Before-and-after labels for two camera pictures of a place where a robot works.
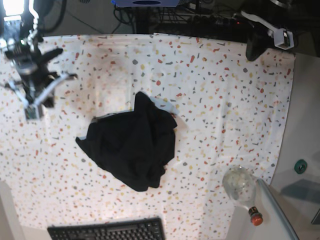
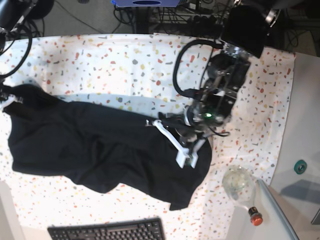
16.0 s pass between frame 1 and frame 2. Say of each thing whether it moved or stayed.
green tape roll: stayed
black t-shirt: moved
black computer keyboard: stayed
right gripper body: moved
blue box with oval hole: stayed
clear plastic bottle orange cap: stayed
